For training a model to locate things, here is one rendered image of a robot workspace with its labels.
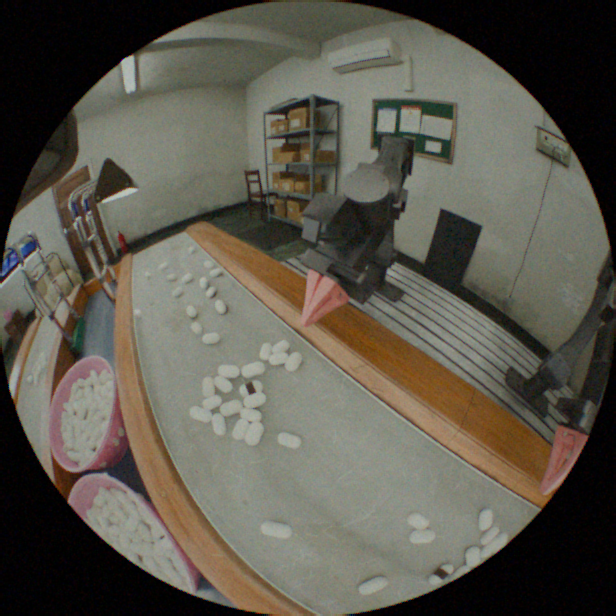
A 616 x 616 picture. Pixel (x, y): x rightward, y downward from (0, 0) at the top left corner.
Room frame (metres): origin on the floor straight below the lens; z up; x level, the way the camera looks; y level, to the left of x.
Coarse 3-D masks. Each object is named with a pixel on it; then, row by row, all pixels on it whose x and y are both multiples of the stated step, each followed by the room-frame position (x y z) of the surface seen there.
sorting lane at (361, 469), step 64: (192, 256) 0.60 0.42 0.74; (192, 320) 0.28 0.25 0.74; (256, 320) 0.28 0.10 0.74; (192, 384) 0.13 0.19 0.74; (320, 384) 0.14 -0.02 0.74; (192, 448) 0.02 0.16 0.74; (256, 448) 0.04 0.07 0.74; (320, 448) 0.04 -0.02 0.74; (384, 448) 0.03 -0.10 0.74; (256, 512) -0.05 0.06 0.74; (320, 512) -0.05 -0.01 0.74; (384, 512) -0.06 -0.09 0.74; (448, 512) -0.09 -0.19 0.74; (512, 512) -0.16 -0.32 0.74; (320, 576) -0.15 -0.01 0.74; (384, 576) -0.17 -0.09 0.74; (448, 576) -0.21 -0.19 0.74
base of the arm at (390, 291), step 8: (368, 264) 0.52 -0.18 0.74; (376, 264) 0.50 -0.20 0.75; (368, 272) 0.51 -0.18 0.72; (376, 272) 0.49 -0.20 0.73; (384, 272) 0.49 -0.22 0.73; (368, 280) 0.50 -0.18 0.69; (376, 280) 0.49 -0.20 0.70; (384, 280) 0.50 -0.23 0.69; (376, 288) 0.47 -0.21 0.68; (384, 288) 0.48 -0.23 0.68; (392, 288) 0.48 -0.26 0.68; (400, 288) 0.48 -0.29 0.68; (384, 296) 0.45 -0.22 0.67; (392, 296) 0.44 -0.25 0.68; (400, 296) 0.44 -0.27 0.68
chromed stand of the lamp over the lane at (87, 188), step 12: (96, 180) 0.39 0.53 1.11; (72, 192) 0.34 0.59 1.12; (84, 192) 0.44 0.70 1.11; (72, 204) 0.33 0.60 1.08; (84, 204) 0.43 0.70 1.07; (72, 216) 0.32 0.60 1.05; (84, 240) 0.33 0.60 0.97; (96, 240) 0.43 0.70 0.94; (96, 264) 0.33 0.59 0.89; (108, 264) 0.43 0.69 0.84; (96, 276) 0.32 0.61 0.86; (108, 288) 0.33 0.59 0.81
